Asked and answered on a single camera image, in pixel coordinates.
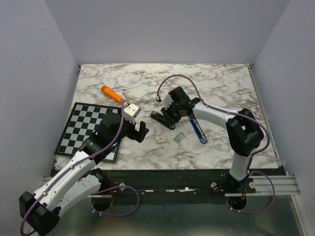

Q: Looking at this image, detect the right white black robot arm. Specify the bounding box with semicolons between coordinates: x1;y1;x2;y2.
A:
161;87;264;193

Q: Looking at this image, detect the black stapler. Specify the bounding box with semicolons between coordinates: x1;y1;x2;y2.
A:
150;111;175;130

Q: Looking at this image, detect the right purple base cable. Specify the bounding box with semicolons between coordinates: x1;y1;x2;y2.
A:
226;171;276;214

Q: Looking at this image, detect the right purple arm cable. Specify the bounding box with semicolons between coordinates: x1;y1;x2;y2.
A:
157;75;271;173

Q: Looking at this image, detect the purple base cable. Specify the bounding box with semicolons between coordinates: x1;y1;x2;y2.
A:
226;171;276;214
91;184;141;217

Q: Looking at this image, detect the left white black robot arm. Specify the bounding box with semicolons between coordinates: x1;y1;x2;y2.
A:
19;113;149;236

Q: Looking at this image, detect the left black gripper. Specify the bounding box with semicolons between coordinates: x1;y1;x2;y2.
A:
109;108;149;146

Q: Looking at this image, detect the aluminium frame rail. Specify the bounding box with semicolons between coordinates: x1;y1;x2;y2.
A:
39;175;302;197

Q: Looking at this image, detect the black white checkerboard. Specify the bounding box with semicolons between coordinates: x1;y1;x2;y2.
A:
54;102;120;157

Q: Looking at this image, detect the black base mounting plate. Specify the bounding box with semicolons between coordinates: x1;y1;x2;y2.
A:
89;168;255;205

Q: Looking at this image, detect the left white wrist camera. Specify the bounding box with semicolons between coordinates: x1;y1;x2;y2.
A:
124;103;141;124

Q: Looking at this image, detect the staple tray with staples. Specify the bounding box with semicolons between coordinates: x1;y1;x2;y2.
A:
174;133;185;142

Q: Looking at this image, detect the white staple box sleeve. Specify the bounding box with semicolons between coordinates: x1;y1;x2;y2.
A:
156;136;167;144

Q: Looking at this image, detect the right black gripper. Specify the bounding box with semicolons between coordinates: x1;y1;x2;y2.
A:
160;101;183;125

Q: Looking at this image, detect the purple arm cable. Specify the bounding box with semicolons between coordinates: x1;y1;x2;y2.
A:
157;75;271;173
19;98;125;236

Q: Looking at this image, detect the orange plastic cylinder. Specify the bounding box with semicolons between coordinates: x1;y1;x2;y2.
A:
101;86;129;104

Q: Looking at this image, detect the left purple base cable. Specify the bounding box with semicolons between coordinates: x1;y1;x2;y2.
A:
91;184;141;217

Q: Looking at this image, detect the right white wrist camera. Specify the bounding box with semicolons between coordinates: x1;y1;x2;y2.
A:
162;93;173;110

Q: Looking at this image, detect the blue stapler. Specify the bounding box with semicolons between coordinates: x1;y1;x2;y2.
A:
190;118;208;144

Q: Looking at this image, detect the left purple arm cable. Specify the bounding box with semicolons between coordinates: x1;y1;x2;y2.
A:
19;98;125;236

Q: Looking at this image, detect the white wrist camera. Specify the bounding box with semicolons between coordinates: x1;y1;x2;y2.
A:
124;103;141;124
162;93;173;110

